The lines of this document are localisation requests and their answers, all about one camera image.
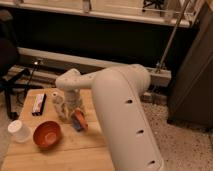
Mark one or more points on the black office chair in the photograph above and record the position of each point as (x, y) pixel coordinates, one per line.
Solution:
(9, 56)

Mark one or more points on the white baseboard heater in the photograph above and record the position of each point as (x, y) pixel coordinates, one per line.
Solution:
(86, 65)

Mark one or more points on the metal pole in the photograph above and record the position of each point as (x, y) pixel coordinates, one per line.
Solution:
(159, 65)

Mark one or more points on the orange bowl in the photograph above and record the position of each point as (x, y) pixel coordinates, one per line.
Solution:
(47, 134)

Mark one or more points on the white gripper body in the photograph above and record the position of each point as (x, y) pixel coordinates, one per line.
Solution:
(73, 101)

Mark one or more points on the orange carrot-like pepper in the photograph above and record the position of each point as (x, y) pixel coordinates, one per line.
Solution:
(80, 120)

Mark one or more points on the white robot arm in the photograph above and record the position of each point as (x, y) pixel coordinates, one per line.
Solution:
(116, 93)

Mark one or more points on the white sponge black base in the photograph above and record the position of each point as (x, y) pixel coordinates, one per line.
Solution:
(39, 104)

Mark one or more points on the dark cabinet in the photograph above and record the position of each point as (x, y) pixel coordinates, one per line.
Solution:
(191, 95)

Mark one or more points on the clear glass cup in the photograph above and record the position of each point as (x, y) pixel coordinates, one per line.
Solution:
(59, 106)

